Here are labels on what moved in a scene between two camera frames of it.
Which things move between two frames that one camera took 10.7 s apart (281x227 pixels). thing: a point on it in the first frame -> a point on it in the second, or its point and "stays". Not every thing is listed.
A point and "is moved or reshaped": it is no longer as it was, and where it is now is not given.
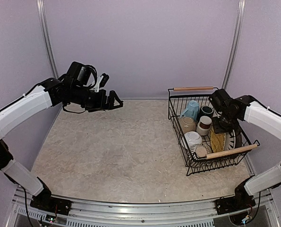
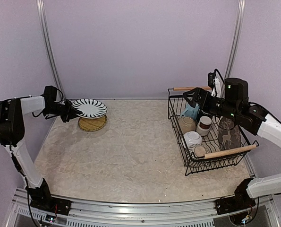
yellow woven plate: [217, 141] -> [92, 124]
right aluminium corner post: [235, 42] stays
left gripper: [101, 104] -> [70, 111]
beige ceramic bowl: [188, 124] stays
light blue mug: [192, 110] stays
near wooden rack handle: [210, 156] stays
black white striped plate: [230, 140] is moved or reshaped
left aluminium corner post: [43, 21] stays
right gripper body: [225, 125] -> [208, 106]
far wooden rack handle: [193, 88] stays
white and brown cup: [203, 126] stays
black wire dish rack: [191, 114] stays
